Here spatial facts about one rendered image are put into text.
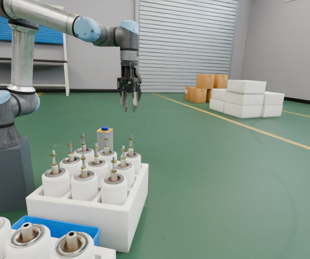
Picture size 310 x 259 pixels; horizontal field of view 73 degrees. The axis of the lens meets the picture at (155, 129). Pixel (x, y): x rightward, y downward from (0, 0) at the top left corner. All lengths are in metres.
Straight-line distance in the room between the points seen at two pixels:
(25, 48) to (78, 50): 4.82
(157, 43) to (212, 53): 1.80
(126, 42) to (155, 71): 5.33
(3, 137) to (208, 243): 0.95
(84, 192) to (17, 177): 0.39
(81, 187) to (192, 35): 6.18
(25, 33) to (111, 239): 0.92
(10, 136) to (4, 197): 0.27
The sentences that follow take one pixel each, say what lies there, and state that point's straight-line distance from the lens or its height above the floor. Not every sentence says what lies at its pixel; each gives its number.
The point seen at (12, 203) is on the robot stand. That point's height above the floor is 0.04.
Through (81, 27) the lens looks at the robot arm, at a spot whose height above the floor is 0.77.
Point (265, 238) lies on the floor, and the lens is 1.08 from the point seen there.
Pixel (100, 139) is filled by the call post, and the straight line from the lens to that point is 1.20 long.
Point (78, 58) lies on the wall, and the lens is 5.93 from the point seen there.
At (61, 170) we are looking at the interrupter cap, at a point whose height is 0.25.
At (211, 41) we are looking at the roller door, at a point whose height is 1.51.
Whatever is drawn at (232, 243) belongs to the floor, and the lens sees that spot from 1.00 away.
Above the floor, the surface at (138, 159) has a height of 0.24.
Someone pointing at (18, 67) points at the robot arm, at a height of 0.64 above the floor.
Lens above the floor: 0.65
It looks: 16 degrees down
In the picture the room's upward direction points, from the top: 2 degrees clockwise
